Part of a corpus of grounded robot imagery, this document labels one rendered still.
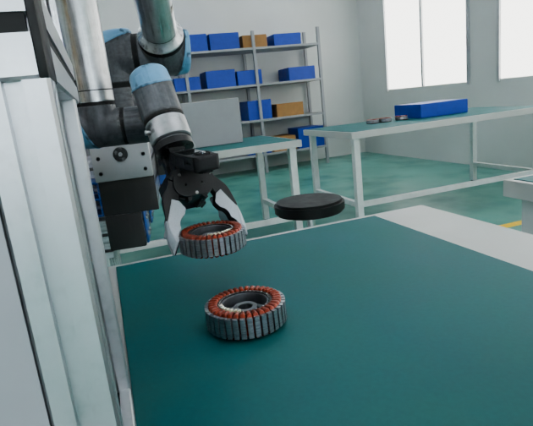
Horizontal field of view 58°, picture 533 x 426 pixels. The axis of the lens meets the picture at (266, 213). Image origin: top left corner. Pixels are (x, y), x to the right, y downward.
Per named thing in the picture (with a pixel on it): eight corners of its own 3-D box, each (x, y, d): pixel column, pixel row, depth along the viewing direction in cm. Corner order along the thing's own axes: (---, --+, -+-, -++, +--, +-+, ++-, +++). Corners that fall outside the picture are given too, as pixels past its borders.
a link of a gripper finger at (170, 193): (182, 230, 81) (193, 185, 85) (185, 226, 80) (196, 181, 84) (155, 221, 80) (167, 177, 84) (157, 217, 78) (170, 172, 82)
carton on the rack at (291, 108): (269, 117, 753) (267, 105, 748) (293, 114, 764) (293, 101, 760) (277, 117, 715) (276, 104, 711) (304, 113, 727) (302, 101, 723)
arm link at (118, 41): (97, 86, 135) (88, 35, 132) (146, 81, 136) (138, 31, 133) (88, 84, 123) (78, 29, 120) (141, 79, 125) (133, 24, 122)
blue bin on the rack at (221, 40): (204, 54, 703) (202, 38, 698) (232, 51, 716) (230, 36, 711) (211, 51, 664) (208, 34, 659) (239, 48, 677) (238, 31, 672)
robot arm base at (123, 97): (97, 123, 138) (91, 87, 136) (151, 117, 140) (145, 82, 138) (89, 124, 124) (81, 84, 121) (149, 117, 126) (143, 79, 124)
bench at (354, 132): (310, 210, 458) (303, 129, 441) (474, 178, 514) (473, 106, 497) (357, 230, 374) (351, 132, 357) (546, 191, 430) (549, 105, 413)
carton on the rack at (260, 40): (236, 51, 718) (234, 40, 714) (259, 50, 728) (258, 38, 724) (243, 48, 681) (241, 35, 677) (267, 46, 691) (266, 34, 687)
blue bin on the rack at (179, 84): (170, 93, 697) (167, 80, 693) (194, 91, 709) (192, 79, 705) (175, 91, 659) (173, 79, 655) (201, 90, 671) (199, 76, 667)
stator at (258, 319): (245, 301, 76) (243, 278, 75) (303, 315, 68) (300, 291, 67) (190, 330, 68) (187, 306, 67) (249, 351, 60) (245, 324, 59)
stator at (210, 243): (170, 249, 83) (167, 229, 83) (228, 234, 89) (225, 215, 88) (197, 265, 74) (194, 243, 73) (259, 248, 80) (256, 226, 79)
